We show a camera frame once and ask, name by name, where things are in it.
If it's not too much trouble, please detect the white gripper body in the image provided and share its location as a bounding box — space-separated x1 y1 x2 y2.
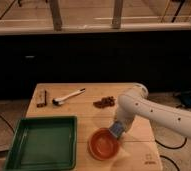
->
114 107 135 130

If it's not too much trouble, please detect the blue grey sponge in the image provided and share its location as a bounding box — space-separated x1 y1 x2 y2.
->
109 122 125 139

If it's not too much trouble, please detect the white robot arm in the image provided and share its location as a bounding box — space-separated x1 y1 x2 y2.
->
114 83 191 139

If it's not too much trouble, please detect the green plastic tray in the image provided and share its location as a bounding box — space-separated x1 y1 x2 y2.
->
3 116 77 171

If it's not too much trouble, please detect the brown crumbly food pile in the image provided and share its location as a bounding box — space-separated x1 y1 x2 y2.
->
93 96 115 108

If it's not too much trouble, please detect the orange bowl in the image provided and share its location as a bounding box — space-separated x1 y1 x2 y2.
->
87 128 120 161

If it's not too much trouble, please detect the black device on floor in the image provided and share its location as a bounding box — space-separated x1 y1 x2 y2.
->
179 93 191 108

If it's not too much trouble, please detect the brown chocolate bar piece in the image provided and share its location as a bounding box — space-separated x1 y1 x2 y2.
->
36 90 47 107

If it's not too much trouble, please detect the black cable on floor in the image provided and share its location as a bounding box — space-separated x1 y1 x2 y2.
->
154 134 189 171

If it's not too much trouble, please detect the white handled brush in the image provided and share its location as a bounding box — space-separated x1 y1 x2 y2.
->
52 88 85 106

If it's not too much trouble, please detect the right wooden post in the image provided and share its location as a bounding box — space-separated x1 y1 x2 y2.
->
112 0 123 29

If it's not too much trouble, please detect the wooden post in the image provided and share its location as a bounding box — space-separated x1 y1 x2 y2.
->
49 0 62 31
112 0 123 29

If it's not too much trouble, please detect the left wooden post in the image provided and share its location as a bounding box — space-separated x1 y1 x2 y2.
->
49 0 62 31

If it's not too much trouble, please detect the black cable left floor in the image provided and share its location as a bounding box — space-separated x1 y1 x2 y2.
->
0 105 16 133

